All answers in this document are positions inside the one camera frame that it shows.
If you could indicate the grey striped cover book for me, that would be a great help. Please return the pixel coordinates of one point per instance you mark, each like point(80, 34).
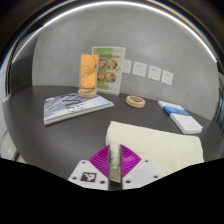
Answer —
point(75, 106)

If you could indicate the orange acrylic sign wooden base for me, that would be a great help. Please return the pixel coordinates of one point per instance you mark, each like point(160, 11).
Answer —
point(88, 71)

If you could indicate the blue and white booklet stack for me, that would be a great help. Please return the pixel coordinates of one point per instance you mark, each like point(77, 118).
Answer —
point(185, 120)

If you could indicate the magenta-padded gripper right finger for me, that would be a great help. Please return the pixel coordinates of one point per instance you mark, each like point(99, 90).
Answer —
point(129, 160)

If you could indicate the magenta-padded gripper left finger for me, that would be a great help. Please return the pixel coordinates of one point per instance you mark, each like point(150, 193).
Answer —
point(99, 159)

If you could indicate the curved white light strip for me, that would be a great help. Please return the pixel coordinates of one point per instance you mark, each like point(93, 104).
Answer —
point(110, 4)

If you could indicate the cream ribbed towel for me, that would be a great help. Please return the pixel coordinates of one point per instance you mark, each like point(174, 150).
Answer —
point(156, 143)

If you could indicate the green acrylic menu stand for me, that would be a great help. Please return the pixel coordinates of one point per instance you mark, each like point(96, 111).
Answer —
point(111, 71)

